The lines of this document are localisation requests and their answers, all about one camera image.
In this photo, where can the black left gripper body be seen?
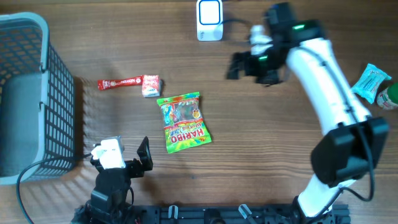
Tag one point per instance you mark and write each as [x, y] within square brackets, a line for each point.
[134, 169]

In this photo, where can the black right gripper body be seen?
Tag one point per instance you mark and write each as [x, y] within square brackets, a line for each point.
[267, 66]

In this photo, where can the green Haribo gummy bag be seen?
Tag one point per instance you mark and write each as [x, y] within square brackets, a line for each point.
[184, 125]

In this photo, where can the red white small packet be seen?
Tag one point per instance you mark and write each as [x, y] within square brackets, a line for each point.
[151, 86]

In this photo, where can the red Nescafe stick sachet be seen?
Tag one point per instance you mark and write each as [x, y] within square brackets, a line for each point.
[111, 84]

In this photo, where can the teal tissue packet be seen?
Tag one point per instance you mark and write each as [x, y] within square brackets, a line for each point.
[369, 82]

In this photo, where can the green lid jar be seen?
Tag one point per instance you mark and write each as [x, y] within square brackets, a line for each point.
[387, 99]

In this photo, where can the white barcode scanner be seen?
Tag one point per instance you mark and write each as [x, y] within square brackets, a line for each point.
[209, 20]

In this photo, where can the grey plastic shopping basket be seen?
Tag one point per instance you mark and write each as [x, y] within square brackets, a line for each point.
[37, 102]

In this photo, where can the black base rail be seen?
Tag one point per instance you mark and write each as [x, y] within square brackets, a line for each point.
[268, 214]

